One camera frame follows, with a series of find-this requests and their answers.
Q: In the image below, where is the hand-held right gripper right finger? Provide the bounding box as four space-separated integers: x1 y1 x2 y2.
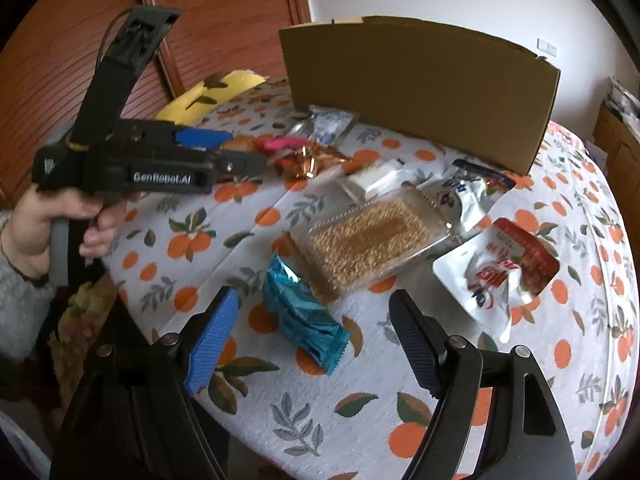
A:
389 290 576 480

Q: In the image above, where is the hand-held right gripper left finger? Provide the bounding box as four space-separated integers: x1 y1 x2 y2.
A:
50 286 240 480

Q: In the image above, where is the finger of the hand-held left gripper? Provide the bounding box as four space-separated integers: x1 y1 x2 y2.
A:
119 119 234 150
175 146 268 181

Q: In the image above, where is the brown biscuit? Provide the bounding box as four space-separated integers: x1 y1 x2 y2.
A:
220 135 261 153

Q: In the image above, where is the pink snack packet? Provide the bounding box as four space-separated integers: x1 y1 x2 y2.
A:
257 135 306 153

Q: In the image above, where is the gold orange candy wrapper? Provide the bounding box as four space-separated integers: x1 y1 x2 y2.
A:
272 141 353 181

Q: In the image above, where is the blue foil snack packet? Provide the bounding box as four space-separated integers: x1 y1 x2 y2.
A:
262 253 350 376

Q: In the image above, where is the clear blue small packet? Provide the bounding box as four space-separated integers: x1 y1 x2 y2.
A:
287 105 358 146

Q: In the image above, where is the white and red pouch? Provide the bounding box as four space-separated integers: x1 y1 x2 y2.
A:
432 217 561 343

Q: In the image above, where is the clear tray of sesame brittle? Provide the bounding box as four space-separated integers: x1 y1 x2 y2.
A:
287 195 451 301

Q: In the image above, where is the small white packet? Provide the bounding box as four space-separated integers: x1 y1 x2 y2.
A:
342 157 416 201

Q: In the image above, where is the white and blue pouch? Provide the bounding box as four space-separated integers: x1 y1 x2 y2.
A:
417 159 516 241

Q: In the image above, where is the brown cardboard box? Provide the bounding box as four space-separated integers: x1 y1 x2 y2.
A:
278 16 562 177

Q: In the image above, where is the person's left forearm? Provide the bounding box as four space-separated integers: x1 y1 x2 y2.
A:
0 210 57 359

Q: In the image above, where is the person's left hand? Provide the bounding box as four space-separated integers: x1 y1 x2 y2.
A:
2 186 119 282

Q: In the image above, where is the yellow floral cloth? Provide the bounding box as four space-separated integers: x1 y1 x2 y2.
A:
47 275 121 396

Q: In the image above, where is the orange print bedsheet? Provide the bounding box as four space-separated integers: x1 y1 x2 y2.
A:
102 77 628 480

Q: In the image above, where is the wooden wardrobe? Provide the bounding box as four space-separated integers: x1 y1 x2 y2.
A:
0 0 313 211

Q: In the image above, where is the wooden cabinet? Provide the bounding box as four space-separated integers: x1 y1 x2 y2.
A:
592 105 640 221

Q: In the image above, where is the clutter on cabinet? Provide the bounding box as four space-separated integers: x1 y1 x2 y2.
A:
602 77 640 126

